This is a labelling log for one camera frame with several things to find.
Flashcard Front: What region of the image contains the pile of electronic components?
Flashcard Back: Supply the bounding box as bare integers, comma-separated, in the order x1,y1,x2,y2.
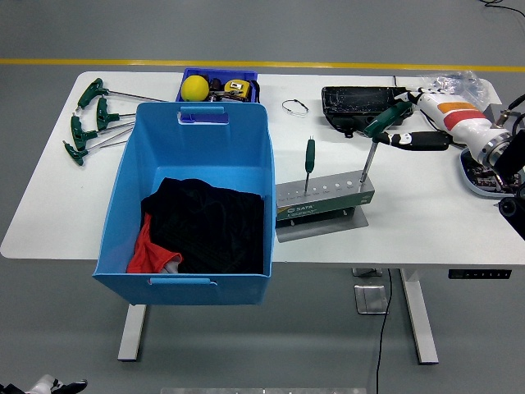
467,159,504,192

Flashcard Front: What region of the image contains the white table leg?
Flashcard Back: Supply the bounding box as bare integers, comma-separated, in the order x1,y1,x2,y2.
117,303,148,362
399,268,440,365

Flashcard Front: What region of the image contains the large green T-handle hex key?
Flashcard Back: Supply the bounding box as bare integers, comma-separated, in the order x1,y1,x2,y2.
359,100,413,185

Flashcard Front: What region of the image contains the large blue plastic bin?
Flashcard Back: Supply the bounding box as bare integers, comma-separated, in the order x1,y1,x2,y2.
92,101,276,307

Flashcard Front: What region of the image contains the metal floor plate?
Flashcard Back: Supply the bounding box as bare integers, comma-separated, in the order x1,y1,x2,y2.
353,284,390,316

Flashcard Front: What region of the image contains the grey blue bowl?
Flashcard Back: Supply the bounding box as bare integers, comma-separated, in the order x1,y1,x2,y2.
459,147,504,200

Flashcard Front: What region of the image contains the black table control panel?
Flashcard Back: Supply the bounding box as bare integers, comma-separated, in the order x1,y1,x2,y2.
447,268,513,280

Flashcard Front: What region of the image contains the green T-handle hex wrench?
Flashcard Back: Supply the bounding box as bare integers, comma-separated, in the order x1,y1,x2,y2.
76,77,169,111
96,97,136,132
62,139,129,167
70,113,135,151

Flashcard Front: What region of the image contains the red cloth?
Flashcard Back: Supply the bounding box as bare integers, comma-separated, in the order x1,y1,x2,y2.
126,213,184,275

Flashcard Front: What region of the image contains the thin wire loop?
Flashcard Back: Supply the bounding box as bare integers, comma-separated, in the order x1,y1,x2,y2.
281,99,311,117

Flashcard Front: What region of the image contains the black plastic case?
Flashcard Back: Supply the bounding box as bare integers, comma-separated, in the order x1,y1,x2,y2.
321,85,411,139

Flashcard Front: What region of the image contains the small dark blue parts tray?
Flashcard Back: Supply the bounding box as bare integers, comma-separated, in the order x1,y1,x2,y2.
175,67,262,123

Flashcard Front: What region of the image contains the small green T-handle hex key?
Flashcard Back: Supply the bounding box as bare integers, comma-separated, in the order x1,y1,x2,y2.
303,138,319,194

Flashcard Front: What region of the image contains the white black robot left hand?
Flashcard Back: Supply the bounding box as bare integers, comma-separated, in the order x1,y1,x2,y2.
25,373,89,394

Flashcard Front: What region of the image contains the grey green hex key stand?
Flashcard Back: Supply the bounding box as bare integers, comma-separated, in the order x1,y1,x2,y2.
274,170,376,244

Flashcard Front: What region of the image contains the clear plastic parts bag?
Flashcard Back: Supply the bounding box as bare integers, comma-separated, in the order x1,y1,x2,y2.
418,70,493,108

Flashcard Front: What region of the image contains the black cloth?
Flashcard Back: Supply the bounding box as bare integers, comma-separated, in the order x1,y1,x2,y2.
140,176,266,275

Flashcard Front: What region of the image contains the black cable on floor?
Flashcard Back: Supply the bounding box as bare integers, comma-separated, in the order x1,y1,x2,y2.
479,0,525,20

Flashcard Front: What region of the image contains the black adapter cable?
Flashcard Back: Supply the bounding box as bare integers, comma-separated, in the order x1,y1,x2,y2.
393,76,446,133

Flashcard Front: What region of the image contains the yellow ball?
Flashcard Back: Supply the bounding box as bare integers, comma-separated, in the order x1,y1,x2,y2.
180,75,210,103

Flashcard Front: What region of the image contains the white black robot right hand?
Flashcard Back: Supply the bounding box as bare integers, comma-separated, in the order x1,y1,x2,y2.
375,86,513,165

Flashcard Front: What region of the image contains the yellow tape measure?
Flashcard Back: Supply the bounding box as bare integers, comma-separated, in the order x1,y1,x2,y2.
223,79,252,103

